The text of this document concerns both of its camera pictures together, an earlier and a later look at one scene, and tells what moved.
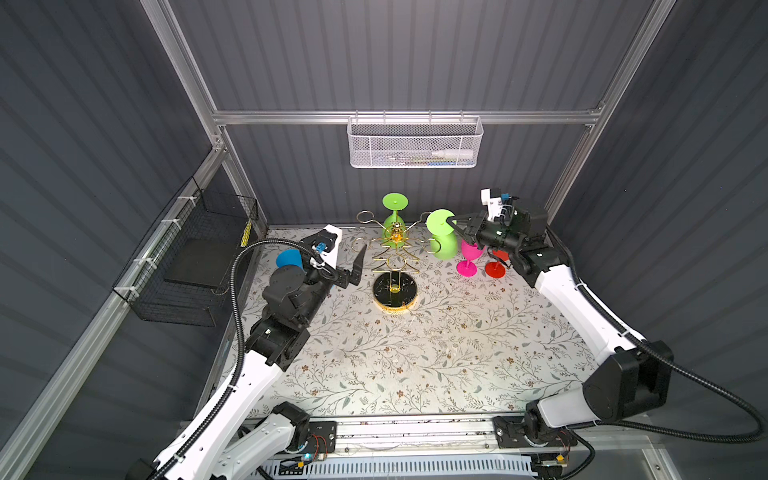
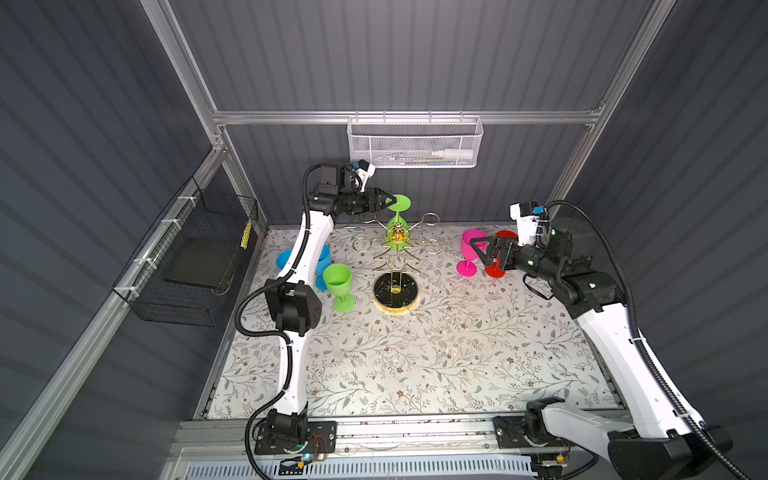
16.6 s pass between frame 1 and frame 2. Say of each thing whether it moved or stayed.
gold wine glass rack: stayed
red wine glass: stayed
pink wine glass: stayed
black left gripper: moved
